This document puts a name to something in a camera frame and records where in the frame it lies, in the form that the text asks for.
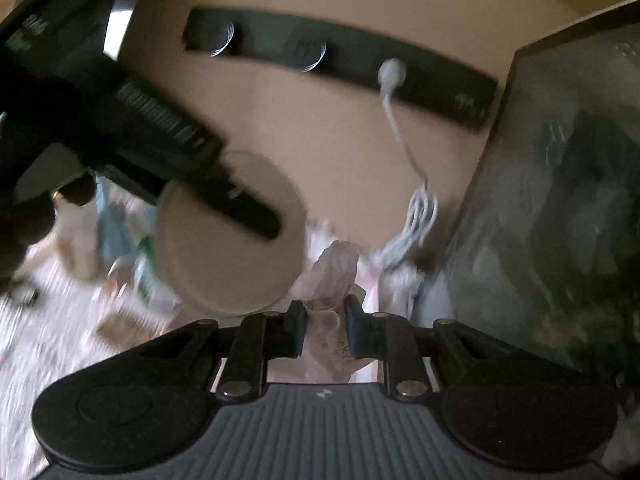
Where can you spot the white lace tablecloth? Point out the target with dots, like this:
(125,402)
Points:
(40,375)

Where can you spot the clear plastic wrapper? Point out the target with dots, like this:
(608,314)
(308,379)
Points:
(327,270)

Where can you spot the black glossy screen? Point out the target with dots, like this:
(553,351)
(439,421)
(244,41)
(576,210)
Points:
(122,20)

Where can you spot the green white packet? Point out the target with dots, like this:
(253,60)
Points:
(145,270)

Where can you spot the dark reflective glass panel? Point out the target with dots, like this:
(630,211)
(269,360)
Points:
(540,185)

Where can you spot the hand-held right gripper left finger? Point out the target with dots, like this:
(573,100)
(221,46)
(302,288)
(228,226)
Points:
(296,332)

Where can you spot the brown cardboard box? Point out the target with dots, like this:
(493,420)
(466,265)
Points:
(130,327)

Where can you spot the black wall power strip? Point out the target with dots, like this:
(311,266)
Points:
(345,55)

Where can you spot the person's left hand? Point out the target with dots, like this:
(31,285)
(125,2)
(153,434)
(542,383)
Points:
(27,230)

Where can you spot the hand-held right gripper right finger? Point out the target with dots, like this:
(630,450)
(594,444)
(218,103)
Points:
(353,332)

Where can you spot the light blue packet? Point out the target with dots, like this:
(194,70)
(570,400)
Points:
(112,220)

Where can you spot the round beige lid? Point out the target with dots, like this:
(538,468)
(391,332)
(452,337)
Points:
(200,260)

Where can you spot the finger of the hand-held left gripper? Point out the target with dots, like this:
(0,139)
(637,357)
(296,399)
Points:
(250,205)

